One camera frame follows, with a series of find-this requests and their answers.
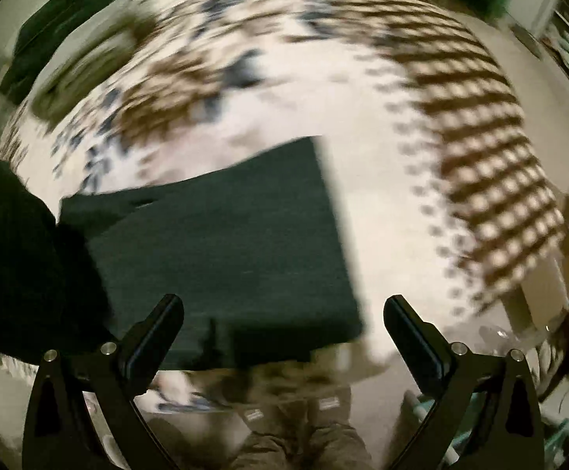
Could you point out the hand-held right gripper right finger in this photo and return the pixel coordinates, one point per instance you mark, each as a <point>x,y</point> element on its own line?
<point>414,347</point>

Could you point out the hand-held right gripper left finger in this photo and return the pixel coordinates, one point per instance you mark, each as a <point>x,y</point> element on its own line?
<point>150,347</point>

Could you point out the blue jeans pants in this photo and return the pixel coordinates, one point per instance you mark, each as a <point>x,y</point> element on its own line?
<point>216,264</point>

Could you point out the teal rack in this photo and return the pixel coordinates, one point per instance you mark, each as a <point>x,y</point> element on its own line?
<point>429,409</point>

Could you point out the open flat cardboard box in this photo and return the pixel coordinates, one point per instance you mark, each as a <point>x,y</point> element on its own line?
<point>543,293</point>

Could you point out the dark cloth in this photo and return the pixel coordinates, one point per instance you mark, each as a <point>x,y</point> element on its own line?
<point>20,254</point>

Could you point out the floral bedsheet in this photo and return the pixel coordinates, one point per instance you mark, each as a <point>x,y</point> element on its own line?
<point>372,181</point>

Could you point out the brown checked blanket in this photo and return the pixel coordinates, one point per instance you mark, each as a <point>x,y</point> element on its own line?
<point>485,156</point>

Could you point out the grey folded towel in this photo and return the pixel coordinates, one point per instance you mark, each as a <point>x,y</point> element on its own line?
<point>84,73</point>

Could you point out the dark jacket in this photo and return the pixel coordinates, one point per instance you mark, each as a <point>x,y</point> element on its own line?
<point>69,19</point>

